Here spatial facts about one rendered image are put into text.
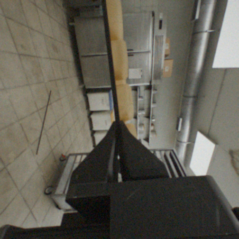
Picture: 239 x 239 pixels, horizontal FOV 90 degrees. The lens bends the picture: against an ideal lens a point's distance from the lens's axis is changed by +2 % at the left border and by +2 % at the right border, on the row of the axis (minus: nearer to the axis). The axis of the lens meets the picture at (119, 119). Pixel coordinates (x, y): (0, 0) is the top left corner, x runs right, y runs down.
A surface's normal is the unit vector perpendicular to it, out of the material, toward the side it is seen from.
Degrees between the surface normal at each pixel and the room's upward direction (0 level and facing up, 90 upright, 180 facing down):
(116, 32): 87
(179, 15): 90
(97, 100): 89
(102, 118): 92
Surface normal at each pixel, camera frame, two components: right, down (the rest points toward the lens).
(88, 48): -0.02, 0.39
